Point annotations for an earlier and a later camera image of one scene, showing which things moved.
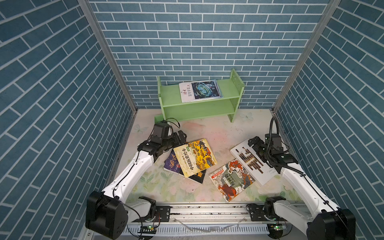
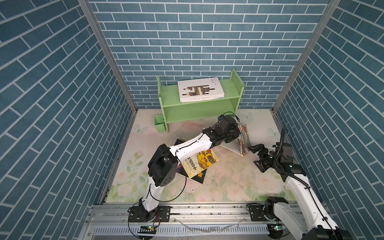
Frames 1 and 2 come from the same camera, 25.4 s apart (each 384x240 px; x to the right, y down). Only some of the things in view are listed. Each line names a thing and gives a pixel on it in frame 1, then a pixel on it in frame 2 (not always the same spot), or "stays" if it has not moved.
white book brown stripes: [262, 171] → [200, 89]
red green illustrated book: [232, 180] → [240, 145]
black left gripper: [176, 141] → [235, 131]
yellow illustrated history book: [195, 157] stays
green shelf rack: [172, 107] stays
